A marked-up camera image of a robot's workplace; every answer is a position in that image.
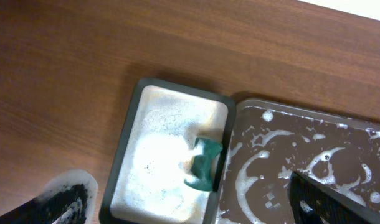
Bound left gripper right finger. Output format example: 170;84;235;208
288;171;380;224

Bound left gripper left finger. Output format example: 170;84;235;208
0;169;98;224

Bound yellow green sponge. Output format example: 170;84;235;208
184;137;223;192

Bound dark brown serving tray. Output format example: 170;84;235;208
216;99;380;223

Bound black soapy water tray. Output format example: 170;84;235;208
99;78;236;223

